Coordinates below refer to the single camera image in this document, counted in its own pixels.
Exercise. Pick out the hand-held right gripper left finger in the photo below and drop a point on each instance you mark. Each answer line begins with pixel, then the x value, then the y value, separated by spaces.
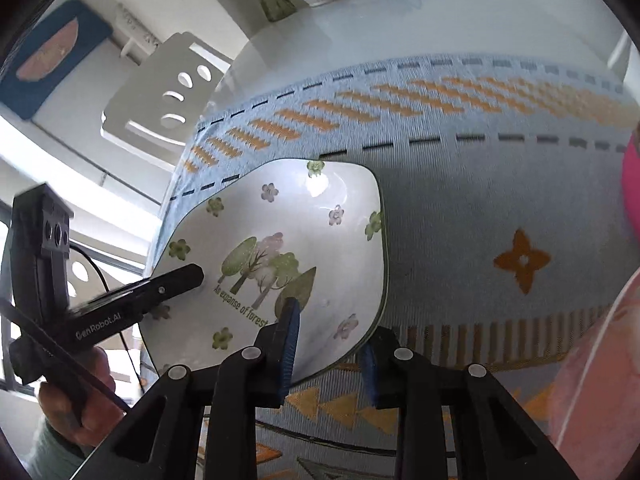
pixel 290 345

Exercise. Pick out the white plate with tree print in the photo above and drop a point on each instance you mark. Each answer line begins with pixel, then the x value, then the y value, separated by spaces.
pixel 300 220

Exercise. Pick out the white lattice rack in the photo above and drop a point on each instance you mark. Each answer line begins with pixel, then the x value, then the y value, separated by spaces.
pixel 137 27

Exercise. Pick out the person's left hand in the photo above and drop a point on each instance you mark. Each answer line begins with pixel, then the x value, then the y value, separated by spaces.
pixel 52 402

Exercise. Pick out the pink ceramic bowl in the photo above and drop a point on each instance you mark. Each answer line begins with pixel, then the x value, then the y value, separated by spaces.
pixel 595 385

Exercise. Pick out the blue cloth cover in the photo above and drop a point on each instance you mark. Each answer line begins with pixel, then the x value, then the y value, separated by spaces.
pixel 90 25

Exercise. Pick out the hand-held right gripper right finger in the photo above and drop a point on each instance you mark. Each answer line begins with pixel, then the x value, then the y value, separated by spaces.
pixel 369 375

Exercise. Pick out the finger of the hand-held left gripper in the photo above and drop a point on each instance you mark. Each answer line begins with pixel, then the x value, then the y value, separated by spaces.
pixel 170 282

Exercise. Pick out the white refrigerator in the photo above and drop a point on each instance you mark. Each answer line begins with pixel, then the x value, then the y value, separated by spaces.
pixel 65 130

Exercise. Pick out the person's left forearm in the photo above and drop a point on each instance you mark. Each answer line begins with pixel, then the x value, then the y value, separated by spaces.
pixel 50 455

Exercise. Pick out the blue patterned table cloth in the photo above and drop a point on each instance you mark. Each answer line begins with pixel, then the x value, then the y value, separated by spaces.
pixel 450 210

